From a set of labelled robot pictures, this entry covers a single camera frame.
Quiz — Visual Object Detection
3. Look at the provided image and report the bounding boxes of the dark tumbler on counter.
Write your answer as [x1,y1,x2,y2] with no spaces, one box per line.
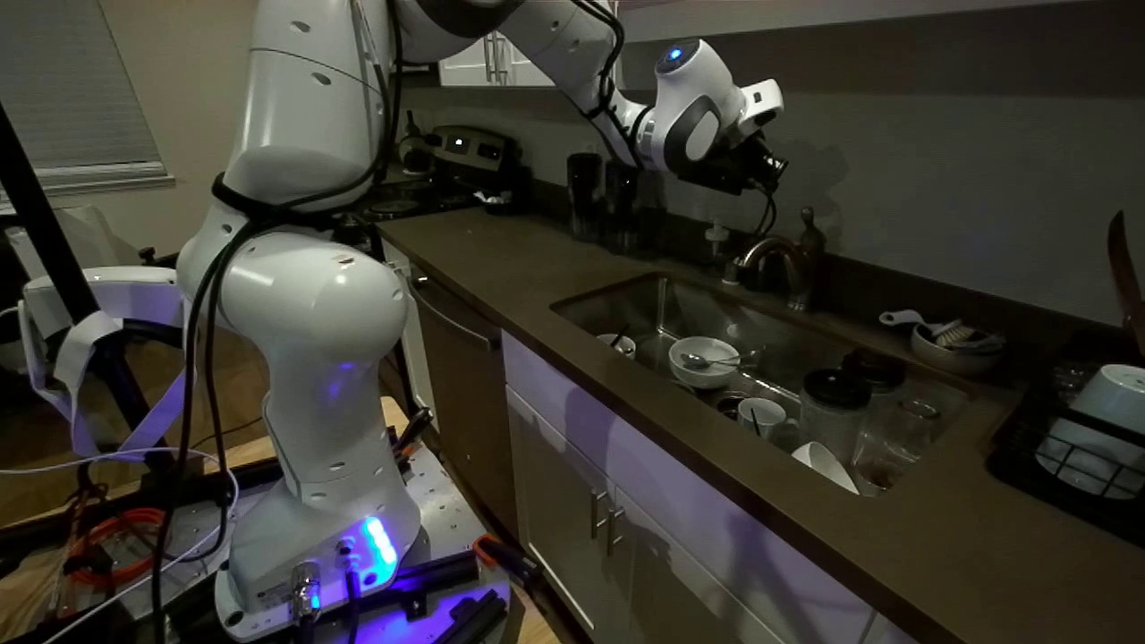
[564,154,600,239]

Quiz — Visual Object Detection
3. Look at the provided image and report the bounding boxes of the white bowl in rack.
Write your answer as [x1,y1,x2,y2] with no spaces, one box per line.
[1069,360,1145,433]

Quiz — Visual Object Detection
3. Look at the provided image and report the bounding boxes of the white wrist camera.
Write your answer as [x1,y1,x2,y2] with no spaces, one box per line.
[738,79,785,130]

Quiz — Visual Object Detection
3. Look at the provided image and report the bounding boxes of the lower cabinet doors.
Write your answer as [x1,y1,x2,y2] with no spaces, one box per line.
[502,335,915,644]

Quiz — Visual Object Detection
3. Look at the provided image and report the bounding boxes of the black dish rack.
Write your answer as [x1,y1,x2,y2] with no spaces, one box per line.
[989,357,1145,545]

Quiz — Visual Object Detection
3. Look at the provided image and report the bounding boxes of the black round lid in sink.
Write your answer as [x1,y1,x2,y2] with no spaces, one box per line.
[804,370,868,411]

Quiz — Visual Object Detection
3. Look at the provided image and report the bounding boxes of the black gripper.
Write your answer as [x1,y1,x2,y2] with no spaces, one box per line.
[680,137,787,194]

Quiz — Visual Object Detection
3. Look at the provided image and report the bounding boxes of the black stove appliance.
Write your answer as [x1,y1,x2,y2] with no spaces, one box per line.
[406,127,527,211]

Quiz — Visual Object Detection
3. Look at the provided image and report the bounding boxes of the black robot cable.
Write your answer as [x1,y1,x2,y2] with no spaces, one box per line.
[146,0,407,644]

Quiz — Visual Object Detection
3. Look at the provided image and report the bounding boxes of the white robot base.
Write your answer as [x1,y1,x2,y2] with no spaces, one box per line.
[215,483,421,644]

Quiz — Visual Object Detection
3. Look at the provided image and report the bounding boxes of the chrome kitchen tap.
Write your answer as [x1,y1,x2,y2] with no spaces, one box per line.
[729,239,798,296]

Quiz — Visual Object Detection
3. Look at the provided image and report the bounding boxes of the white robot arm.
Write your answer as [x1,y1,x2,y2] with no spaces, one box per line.
[175,0,785,537]

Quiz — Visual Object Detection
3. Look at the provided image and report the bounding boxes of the small white cup in sink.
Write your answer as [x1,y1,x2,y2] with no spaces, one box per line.
[738,396,787,433]

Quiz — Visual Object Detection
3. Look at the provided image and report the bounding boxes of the stainless steel sink basin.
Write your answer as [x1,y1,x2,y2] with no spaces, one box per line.
[556,277,970,499]

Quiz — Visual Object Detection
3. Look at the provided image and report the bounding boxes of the white bowl in sink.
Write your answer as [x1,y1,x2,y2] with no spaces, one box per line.
[668,335,742,389]

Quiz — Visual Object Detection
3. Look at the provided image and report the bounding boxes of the soap dispenser bottle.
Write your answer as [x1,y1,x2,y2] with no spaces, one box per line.
[798,207,828,296]

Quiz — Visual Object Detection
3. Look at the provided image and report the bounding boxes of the white bowl on counter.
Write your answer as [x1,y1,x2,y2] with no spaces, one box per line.
[913,325,1007,375]

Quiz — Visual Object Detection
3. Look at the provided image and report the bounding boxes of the white plate piece in sink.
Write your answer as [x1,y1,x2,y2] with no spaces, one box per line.
[791,442,854,494]

